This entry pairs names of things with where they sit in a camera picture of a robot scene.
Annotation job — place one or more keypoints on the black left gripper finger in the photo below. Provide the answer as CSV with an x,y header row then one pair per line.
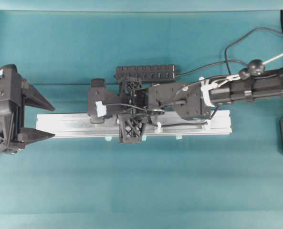
x,y
31,135
33,98

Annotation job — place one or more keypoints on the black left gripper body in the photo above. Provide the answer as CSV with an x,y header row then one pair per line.
x,y
11,121

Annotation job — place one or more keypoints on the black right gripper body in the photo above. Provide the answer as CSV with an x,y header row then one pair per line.
x,y
135,113

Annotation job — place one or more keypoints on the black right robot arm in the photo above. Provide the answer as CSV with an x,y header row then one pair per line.
x,y
148,91

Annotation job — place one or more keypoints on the black USB hub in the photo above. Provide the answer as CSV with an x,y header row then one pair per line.
x,y
147,73

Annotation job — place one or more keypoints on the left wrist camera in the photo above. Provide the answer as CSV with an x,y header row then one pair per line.
x,y
10,84

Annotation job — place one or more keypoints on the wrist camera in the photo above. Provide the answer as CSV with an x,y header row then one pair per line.
x,y
10,84
101,102

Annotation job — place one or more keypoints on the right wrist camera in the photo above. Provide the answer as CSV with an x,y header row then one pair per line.
x,y
101,102

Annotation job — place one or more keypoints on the silver aluminium extrusion rail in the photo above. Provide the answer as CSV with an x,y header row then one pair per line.
x,y
71,125

